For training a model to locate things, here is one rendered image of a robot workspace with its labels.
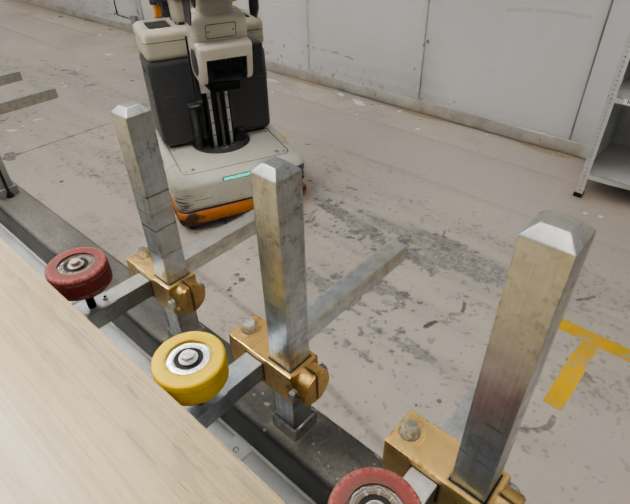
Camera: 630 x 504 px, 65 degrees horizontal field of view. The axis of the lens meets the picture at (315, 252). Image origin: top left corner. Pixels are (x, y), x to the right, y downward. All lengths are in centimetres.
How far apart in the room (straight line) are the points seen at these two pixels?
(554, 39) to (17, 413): 296
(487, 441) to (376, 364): 128
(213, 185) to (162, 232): 155
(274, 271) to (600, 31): 270
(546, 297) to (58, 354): 50
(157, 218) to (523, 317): 50
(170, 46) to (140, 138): 173
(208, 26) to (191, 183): 63
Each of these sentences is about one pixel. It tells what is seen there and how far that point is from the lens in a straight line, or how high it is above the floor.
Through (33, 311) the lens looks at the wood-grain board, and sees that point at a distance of 70.
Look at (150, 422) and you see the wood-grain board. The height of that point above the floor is 90.
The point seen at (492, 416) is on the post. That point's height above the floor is 97.
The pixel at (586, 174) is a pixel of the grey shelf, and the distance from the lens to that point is 278.
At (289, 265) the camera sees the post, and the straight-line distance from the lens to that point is 52.
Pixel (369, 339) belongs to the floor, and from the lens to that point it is 181.
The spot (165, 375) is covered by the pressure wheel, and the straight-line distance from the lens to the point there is 56.
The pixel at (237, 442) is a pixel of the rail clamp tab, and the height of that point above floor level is 63.
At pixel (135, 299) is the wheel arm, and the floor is 81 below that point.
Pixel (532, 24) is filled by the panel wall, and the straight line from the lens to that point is 317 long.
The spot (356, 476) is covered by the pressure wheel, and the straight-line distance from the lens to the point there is 47.
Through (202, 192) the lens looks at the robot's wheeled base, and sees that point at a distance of 226.
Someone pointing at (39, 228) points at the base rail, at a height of 70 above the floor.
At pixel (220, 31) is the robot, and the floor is 84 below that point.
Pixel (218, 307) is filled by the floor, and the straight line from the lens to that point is 196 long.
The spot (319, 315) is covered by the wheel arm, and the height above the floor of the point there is 83.
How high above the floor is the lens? 132
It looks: 37 degrees down
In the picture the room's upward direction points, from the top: 1 degrees counter-clockwise
